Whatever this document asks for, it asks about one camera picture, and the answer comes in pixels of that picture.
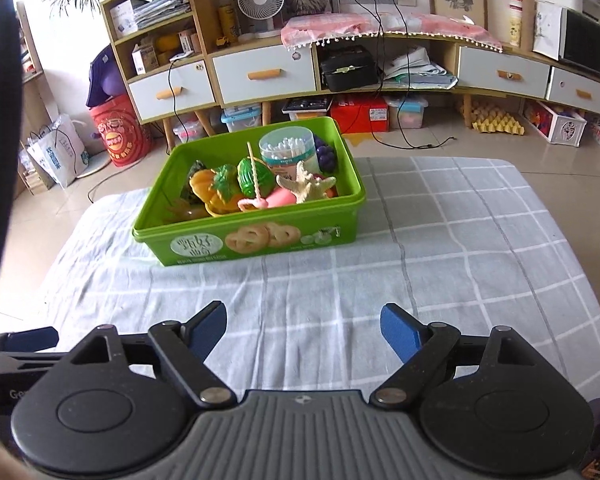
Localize red printed bucket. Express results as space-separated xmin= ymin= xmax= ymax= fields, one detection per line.
xmin=90 ymin=95 xmax=153 ymax=167

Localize white appliance carton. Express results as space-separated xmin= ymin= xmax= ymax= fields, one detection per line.
xmin=110 ymin=0 xmax=138 ymax=36

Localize small white carton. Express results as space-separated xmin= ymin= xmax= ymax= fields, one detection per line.
xmin=131 ymin=42 xmax=159 ymax=75

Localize clear cotton swab jar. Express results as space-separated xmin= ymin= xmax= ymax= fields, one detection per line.
xmin=258 ymin=127 xmax=317 ymax=171

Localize wooden sideboard cabinet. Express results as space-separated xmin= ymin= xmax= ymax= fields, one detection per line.
xmin=100 ymin=0 xmax=600 ymax=156

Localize black power cable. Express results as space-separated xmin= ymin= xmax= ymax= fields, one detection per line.
xmin=370 ymin=0 xmax=458 ymax=150
xmin=167 ymin=57 xmax=201 ymax=153

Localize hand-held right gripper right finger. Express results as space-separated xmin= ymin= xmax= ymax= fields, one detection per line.
xmin=369 ymin=304 xmax=541 ymax=407

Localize black microwave oven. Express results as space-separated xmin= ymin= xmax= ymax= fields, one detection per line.
xmin=560 ymin=7 xmax=600 ymax=78

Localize beige starfish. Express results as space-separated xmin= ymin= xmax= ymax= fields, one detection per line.
xmin=276 ymin=160 xmax=337 ymax=204

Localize yellow egg tray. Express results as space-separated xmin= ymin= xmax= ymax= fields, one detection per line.
xmin=472 ymin=100 xmax=526 ymax=136

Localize yellow can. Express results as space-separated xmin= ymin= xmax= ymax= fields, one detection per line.
xmin=217 ymin=5 xmax=240 ymax=43

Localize white printed paper sheet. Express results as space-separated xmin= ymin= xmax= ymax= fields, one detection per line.
xmin=532 ymin=0 xmax=565 ymax=58

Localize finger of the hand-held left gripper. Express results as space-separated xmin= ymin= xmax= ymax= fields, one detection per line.
xmin=0 ymin=327 xmax=78 ymax=363

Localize white printed crate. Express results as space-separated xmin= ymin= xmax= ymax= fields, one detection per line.
xmin=525 ymin=100 xmax=588 ymax=147

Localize toy corn green husk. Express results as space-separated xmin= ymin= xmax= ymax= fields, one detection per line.
xmin=237 ymin=156 xmax=276 ymax=198

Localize dark translucent plastic object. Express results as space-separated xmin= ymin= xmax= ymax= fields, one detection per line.
xmin=180 ymin=160 xmax=203 ymax=201

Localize yellow plastic bowl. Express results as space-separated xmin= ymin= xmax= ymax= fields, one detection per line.
xmin=205 ymin=200 xmax=246 ymax=217

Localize orange toy pumpkin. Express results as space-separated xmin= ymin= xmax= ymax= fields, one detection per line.
xmin=189 ymin=165 xmax=243 ymax=206

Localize green plastic box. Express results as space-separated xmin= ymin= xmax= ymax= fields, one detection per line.
xmin=132 ymin=116 xmax=367 ymax=267

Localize stack of papers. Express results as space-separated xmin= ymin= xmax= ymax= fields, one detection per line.
xmin=130 ymin=0 xmax=191 ymax=28

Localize pink fringed cloth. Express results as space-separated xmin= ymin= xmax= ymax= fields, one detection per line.
xmin=280 ymin=12 xmax=503 ymax=53

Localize white round stand base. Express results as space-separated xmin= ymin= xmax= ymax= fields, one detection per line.
xmin=75 ymin=152 xmax=111 ymax=178

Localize clear storage box blue lid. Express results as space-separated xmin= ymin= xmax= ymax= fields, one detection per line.
xmin=221 ymin=105 xmax=262 ymax=133

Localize white shopping bag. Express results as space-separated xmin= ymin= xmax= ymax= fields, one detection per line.
xmin=26 ymin=114 xmax=90 ymax=188

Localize purple toy grapes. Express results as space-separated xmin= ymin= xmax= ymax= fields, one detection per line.
xmin=312 ymin=135 xmax=338 ymax=171

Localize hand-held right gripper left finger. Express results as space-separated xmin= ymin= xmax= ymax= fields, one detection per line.
xmin=65 ymin=301 xmax=238 ymax=407

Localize white desk fan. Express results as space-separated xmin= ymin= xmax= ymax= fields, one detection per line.
xmin=237 ymin=0 xmax=286 ymax=39

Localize purple plush toy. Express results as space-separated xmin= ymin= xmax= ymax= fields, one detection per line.
xmin=86 ymin=45 xmax=126 ymax=108

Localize black carrying case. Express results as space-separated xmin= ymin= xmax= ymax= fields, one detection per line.
xmin=319 ymin=45 xmax=378 ymax=92

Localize red cardboard box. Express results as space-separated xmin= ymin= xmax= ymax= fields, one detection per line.
xmin=330 ymin=99 xmax=390 ymax=133

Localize white drawer orange handle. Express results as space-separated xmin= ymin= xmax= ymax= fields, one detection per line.
xmin=128 ymin=60 xmax=216 ymax=122
xmin=212 ymin=44 xmax=318 ymax=106
xmin=457 ymin=46 xmax=551 ymax=100
xmin=546 ymin=67 xmax=600 ymax=115

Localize black flat box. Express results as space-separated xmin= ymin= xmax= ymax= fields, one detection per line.
xmin=281 ymin=97 xmax=331 ymax=121

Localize clear storage box pink contents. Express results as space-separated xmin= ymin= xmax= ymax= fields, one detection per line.
xmin=172 ymin=117 xmax=206 ymax=143

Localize stack of paper cups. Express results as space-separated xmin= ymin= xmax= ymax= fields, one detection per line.
xmin=507 ymin=0 xmax=526 ymax=48

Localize amber rubber toy hand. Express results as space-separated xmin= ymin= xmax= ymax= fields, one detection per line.
xmin=166 ymin=197 xmax=211 ymax=222

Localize pile of white bags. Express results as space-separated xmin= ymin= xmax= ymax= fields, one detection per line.
xmin=382 ymin=45 xmax=458 ymax=91

